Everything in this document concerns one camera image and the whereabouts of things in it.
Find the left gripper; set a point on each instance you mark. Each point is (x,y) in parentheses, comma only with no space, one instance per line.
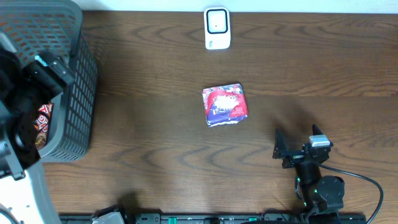
(23,101)

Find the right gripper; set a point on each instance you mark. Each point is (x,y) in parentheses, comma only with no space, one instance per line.
(280,152)

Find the orange chocolate bar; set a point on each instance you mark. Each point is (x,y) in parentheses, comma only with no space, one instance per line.
(42,124)

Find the purple red liner pack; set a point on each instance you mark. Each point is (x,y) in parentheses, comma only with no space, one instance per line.
(224,104)

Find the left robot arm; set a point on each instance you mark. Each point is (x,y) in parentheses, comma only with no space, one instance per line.
(24,194)

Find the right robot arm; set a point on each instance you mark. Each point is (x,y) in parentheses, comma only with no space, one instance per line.
(320,193)

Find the white barcode scanner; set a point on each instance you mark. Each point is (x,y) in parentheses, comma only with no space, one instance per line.
(217,27)

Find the grey plastic basket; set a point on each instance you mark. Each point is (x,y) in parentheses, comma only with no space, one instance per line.
(33,26)

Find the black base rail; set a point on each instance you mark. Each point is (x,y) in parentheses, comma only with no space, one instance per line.
(118,214)

